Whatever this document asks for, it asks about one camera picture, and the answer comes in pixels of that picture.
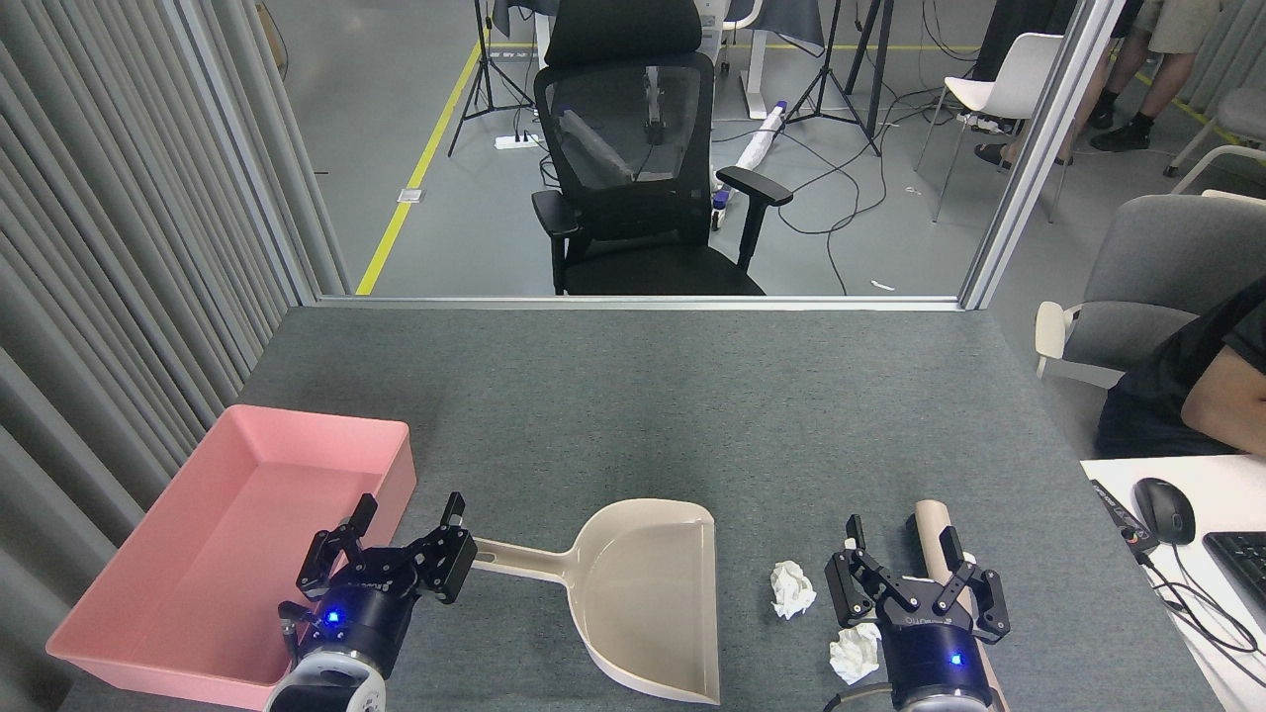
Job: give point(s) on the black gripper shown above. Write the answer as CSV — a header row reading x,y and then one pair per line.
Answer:
x,y
361,623
935,658

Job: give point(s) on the beige hand brush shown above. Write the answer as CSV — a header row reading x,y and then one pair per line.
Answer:
x,y
932,539

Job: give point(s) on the large white paper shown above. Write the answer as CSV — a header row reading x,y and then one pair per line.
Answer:
x,y
853,653

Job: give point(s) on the small white paper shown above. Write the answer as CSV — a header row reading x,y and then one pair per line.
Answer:
x,y
791,590

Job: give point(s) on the beige plastic dustpan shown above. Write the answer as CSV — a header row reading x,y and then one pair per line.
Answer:
x,y
643,603

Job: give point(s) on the person's forearm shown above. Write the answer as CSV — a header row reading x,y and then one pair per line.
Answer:
x,y
1231,396

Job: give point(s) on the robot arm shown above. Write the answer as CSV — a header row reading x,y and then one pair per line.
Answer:
x,y
940,705
336,689

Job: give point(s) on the pink plastic bin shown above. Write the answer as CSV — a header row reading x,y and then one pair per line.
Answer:
x,y
227,554

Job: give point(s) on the black device with red button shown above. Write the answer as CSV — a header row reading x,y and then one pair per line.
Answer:
x,y
1123,516

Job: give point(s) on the black computer mouse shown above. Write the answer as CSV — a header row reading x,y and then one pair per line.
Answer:
x,y
1165,509

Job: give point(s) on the seated person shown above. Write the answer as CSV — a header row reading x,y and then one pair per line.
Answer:
x,y
1167,396

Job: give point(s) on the black keyboard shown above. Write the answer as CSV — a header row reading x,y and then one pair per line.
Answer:
x,y
1244,566

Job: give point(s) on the white desk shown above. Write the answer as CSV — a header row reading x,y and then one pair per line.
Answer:
x,y
1236,494

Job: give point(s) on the metal floor outlet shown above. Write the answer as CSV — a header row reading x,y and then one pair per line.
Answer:
x,y
410,195

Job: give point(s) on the black mesh office chair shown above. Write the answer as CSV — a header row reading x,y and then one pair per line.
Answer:
x,y
653,269

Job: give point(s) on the grey upholstered armchair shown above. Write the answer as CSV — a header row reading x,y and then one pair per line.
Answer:
x,y
1157,257

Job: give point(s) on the grey pleated curtain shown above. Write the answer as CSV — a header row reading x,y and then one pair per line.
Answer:
x,y
99,247

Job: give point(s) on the white power strip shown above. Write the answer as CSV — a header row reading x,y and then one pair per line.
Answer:
x,y
516,141

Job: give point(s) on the white roll with blue ends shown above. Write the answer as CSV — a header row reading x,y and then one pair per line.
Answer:
x,y
760,143

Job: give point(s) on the black tripod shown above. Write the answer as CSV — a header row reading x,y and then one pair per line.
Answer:
x,y
484,69
829,79

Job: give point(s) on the white plastic chair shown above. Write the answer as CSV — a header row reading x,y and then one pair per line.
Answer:
x,y
1019,79

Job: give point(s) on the white stand leg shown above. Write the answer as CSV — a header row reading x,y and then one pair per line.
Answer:
x,y
757,79

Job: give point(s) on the standing person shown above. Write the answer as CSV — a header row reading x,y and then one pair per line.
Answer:
x,y
1177,20

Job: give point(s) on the silver frame rail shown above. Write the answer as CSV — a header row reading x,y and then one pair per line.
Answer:
x,y
643,303

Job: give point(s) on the silver frame post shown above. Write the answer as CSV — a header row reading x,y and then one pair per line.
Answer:
x,y
1039,148
257,148

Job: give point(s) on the grey chair with white frame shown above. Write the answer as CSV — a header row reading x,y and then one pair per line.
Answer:
x,y
1244,109

